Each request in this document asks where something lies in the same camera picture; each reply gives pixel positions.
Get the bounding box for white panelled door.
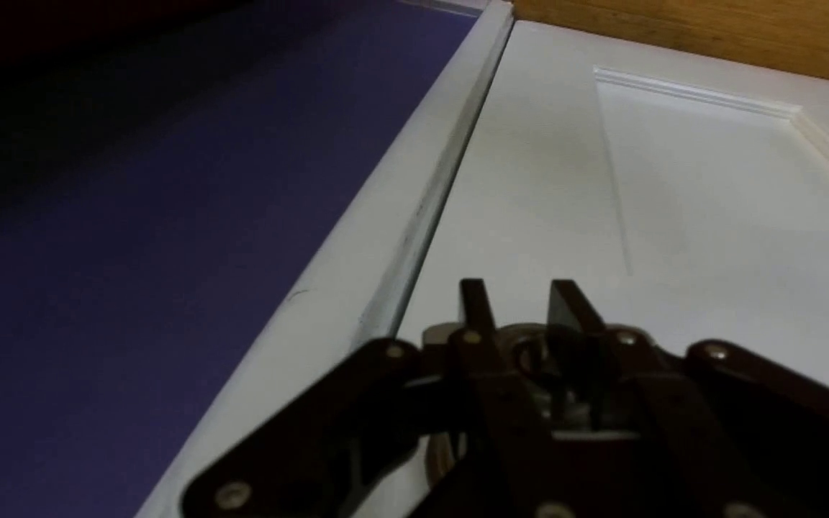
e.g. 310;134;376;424
350;17;829;518

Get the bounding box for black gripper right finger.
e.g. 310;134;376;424
546;278;829;518

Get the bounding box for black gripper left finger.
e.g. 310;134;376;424
179;278;582;518

